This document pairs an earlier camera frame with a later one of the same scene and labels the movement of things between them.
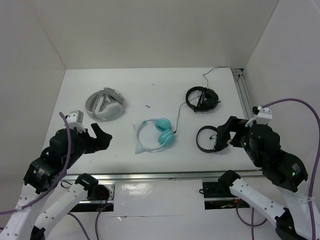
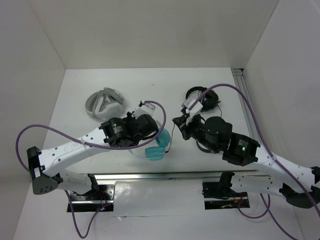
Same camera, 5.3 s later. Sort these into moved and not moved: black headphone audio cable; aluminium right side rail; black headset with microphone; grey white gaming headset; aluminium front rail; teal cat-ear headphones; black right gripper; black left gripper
Moved: black headphone audio cable; black left gripper; black right gripper; teal cat-ear headphones
Not moved: black headset with microphone; aluminium right side rail; grey white gaming headset; aluminium front rail
